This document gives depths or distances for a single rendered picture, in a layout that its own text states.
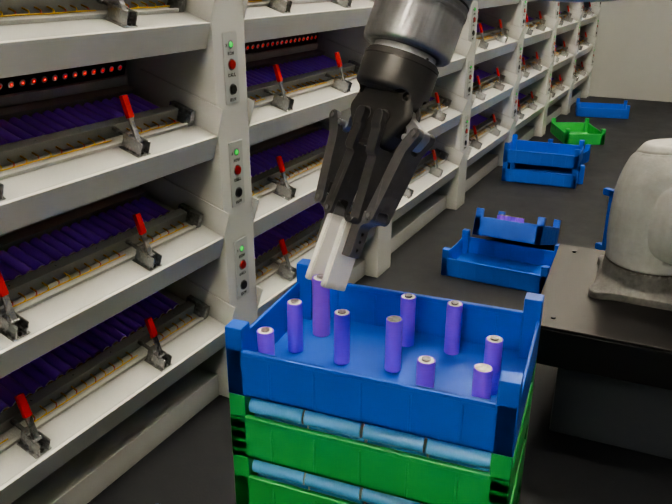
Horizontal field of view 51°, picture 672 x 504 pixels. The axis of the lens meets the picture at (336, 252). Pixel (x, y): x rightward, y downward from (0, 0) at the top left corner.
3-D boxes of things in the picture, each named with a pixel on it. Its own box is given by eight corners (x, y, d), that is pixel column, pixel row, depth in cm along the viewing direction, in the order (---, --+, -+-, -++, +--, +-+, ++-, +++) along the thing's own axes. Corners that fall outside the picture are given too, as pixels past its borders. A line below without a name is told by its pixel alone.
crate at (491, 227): (495, 234, 234) (499, 211, 234) (557, 244, 226) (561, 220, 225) (471, 233, 207) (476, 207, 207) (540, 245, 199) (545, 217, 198)
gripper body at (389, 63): (459, 73, 67) (427, 165, 68) (398, 65, 74) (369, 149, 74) (411, 43, 62) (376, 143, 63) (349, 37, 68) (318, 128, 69)
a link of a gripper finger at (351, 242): (367, 208, 69) (388, 215, 67) (351, 256, 69) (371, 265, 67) (357, 204, 68) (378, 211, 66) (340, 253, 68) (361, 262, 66)
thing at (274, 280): (373, 236, 197) (388, 193, 190) (252, 325, 147) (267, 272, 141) (314, 205, 203) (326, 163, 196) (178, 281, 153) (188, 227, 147)
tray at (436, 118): (458, 124, 248) (472, 87, 241) (389, 163, 198) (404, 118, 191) (408, 102, 254) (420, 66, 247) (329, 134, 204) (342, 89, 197)
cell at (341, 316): (352, 358, 81) (352, 308, 78) (346, 366, 79) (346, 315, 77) (337, 356, 81) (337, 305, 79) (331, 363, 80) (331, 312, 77)
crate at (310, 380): (537, 355, 82) (544, 293, 79) (512, 458, 65) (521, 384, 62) (303, 313, 92) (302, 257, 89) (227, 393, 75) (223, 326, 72)
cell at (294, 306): (305, 347, 83) (305, 298, 81) (299, 354, 81) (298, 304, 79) (291, 344, 84) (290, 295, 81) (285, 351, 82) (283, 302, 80)
